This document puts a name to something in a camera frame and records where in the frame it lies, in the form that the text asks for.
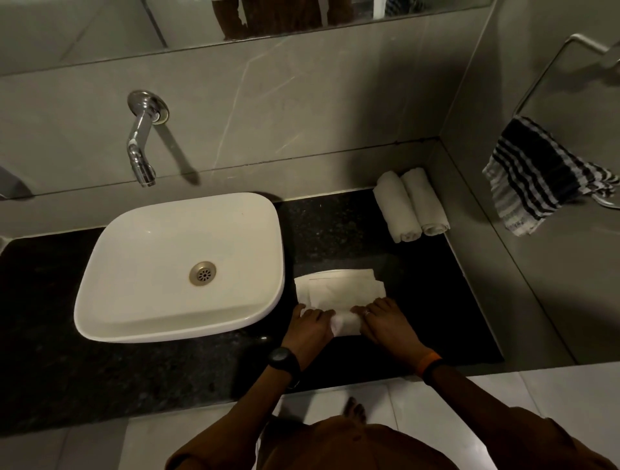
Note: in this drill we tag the person's left hand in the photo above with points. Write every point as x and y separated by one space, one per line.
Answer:
306 331

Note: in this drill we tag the person's right hand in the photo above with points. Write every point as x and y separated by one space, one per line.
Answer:
390 327

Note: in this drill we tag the person's left fingers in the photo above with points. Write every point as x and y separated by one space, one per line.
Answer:
317 314

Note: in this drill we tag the person's right fingers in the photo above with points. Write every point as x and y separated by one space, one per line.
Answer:
373 309

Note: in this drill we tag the person's right forearm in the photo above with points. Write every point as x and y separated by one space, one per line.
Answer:
470 402

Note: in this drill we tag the person's left forearm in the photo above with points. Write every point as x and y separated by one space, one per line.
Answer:
252 411

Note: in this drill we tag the black wristwatch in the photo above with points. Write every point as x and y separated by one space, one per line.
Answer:
285 362

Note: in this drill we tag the orange wristband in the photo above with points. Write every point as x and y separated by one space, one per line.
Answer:
429 365

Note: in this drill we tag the rolled white towel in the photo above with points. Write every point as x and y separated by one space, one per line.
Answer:
396 208
426 203

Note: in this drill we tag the person's bare foot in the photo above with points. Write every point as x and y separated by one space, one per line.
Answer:
355 411

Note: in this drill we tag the metal sink drain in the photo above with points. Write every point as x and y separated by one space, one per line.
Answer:
202 273

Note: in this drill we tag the white ceramic sink basin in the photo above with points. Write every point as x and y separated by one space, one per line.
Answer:
160 271

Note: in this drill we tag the black white striped towel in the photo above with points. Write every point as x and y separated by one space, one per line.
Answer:
537 176

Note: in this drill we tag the chrome wall faucet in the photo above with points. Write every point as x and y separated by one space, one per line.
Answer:
141 140

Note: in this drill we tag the wall mirror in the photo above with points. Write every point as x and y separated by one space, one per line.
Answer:
193 24

